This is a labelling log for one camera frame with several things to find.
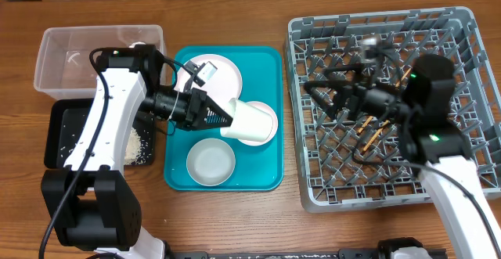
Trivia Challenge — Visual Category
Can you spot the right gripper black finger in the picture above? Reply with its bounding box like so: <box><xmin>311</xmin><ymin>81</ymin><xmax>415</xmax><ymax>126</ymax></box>
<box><xmin>324</xmin><ymin>63</ymin><xmax>366</xmax><ymax>91</ymax></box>
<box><xmin>304</xmin><ymin>80</ymin><xmax>348</xmax><ymax>119</ymax></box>

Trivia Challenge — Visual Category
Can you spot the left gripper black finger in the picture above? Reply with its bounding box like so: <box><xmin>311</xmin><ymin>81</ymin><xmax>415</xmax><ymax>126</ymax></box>
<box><xmin>202</xmin><ymin>93</ymin><xmax>232</xmax><ymax>119</ymax></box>
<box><xmin>194</xmin><ymin>114</ymin><xmax>232</xmax><ymax>130</ymax></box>

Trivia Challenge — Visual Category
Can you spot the white cup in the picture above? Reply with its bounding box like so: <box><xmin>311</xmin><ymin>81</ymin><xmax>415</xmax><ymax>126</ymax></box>
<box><xmin>220</xmin><ymin>99</ymin><xmax>272</xmax><ymax>142</ymax></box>

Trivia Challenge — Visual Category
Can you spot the wooden chopstick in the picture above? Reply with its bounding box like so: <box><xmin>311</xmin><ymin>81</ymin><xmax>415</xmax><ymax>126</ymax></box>
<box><xmin>362</xmin><ymin>121</ymin><xmax>389</xmax><ymax>153</ymax></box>
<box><xmin>357</xmin><ymin>67</ymin><xmax>412</xmax><ymax>134</ymax></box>

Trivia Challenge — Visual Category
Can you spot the rice pile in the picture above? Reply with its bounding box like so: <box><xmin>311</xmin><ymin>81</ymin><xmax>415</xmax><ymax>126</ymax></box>
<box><xmin>58</xmin><ymin>110</ymin><xmax>156</xmax><ymax>165</ymax></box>

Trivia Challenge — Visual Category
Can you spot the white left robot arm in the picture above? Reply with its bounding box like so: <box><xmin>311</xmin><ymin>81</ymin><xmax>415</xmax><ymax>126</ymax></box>
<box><xmin>38</xmin><ymin>44</ymin><xmax>233</xmax><ymax>258</ymax></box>

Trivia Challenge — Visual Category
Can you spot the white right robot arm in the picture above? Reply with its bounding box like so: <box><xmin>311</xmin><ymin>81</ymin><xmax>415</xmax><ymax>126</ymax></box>
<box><xmin>304</xmin><ymin>54</ymin><xmax>500</xmax><ymax>258</ymax></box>

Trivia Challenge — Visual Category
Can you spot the grey dishwasher rack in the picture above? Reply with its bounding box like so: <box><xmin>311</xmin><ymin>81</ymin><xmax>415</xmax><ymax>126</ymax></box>
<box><xmin>285</xmin><ymin>6</ymin><xmax>500</xmax><ymax>213</ymax></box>

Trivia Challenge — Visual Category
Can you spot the large pink plate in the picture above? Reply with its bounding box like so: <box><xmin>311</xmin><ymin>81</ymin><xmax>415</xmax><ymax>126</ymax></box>
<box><xmin>189</xmin><ymin>54</ymin><xmax>243</xmax><ymax>108</ymax></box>

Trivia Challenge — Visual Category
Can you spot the grey bowl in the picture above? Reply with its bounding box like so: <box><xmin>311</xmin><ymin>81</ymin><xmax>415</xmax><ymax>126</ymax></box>
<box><xmin>186</xmin><ymin>138</ymin><xmax>236</xmax><ymax>187</ymax></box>

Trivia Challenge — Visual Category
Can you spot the teal serving tray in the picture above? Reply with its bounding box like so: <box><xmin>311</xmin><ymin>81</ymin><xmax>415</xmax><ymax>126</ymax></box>
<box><xmin>164</xmin><ymin>46</ymin><xmax>284</xmax><ymax>191</ymax></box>

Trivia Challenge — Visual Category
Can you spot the black tray bin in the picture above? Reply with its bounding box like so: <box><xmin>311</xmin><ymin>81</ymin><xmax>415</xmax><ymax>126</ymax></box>
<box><xmin>44</xmin><ymin>99</ymin><xmax>157</xmax><ymax>168</ymax></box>

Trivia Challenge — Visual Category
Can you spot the clear plastic bin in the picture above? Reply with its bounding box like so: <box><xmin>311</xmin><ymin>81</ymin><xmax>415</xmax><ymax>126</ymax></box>
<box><xmin>34</xmin><ymin>24</ymin><xmax>167</xmax><ymax>100</ymax></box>

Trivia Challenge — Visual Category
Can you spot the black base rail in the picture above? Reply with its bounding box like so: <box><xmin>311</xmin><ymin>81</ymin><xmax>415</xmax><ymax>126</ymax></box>
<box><xmin>171</xmin><ymin>237</ymin><xmax>448</xmax><ymax>259</ymax></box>

